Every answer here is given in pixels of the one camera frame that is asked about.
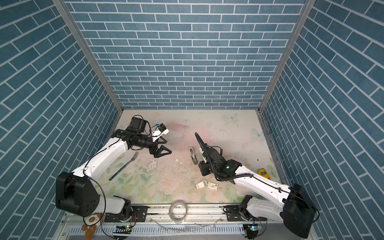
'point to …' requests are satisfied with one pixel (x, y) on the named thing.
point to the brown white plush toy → (92, 222)
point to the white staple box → (212, 186)
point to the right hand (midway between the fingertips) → (198, 163)
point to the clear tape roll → (174, 219)
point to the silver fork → (135, 156)
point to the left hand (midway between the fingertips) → (167, 145)
